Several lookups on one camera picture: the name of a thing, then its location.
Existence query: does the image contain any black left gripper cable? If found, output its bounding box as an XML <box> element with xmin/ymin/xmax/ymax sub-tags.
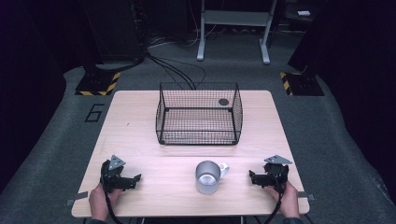
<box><xmin>100</xmin><ymin>160</ymin><xmax>125</xmax><ymax>224</ymax></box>

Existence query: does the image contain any dark curtain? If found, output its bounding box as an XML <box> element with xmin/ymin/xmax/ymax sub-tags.
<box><xmin>0</xmin><ymin>0</ymin><xmax>83</xmax><ymax>194</ymax></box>
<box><xmin>287</xmin><ymin>0</ymin><xmax>396</xmax><ymax>206</ymax></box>

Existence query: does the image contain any white metal stand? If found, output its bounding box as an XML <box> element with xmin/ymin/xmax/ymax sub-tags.
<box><xmin>196</xmin><ymin>0</ymin><xmax>278</xmax><ymax>66</ymax></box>

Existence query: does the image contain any black cabinet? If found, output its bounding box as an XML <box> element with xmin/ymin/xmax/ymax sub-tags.
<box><xmin>81</xmin><ymin>0</ymin><xmax>148</xmax><ymax>64</ymax></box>

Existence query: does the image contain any grey table edge bracket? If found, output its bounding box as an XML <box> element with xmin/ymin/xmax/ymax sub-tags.
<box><xmin>297</xmin><ymin>190</ymin><xmax>317</xmax><ymax>202</ymax></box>
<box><xmin>64</xmin><ymin>190</ymin><xmax>90</xmax><ymax>207</ymax></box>

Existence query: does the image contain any black wire basket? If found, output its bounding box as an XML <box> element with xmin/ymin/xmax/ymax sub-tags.
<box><xmin>155</xmin><ymin>81</ymin><xmax>244</xmax><ymax>147</ymax></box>

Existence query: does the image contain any person's right hand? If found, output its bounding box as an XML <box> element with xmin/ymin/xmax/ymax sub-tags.
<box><xmin>264</xmin><ymin>180</ymin><xmax>302</xmax><ymax>219</ymax></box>

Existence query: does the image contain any silver metal cup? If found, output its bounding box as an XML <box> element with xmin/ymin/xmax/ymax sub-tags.
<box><xmin>194</xmin><ymin>160</ymin><xmax>231</xmax><ymax>196</ymax></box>

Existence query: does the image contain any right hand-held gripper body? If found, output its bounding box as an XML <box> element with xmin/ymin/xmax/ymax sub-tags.
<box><xmin>263</xmin><ymin>154</ymin><xmax>293</xmax><ymax>189</ymax></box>

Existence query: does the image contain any black hazard-striped base plate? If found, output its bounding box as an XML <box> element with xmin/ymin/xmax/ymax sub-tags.
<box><xmin>74</xmin><ymin>71</ymin><xmax>121</xmax><ymax>97</ymax></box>
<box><xmin>278</xmin><ymin>71</ymin><xmax>326</xmax><ymax>97</ymax></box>

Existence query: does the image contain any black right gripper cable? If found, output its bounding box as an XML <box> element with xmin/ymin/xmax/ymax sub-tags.
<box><xmin>263</xmin><ymin>169</ymin><xmax>285</xmax><ymax>224</ymax></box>

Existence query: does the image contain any black floor cable bundle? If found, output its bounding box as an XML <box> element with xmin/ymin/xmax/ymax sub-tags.
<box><xmin>145</xmin><ymin>51</ymin><xmax>207</xmax><ymax>91</ymax></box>

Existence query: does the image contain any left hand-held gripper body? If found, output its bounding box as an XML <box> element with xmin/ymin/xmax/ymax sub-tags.
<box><xmin>100</xmin><ymin>154</ymin><xmax>134</xmax><ymax>194</ymax></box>

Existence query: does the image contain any person's left hand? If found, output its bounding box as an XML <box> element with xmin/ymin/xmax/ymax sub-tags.
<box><xmin>89</xmin><ymin>182</ymin><xmax>121</xmax><ymax>222</ymax></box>

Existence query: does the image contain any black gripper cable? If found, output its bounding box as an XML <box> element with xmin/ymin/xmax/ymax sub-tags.
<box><xmin>263</xmin><ymin>169</ymin><xmax>285</xmax><ymax>224</ymax></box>
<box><xmin>100</xmin><ymin>160</ymin><xmax>125</xmax><ymax>224</ymax></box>

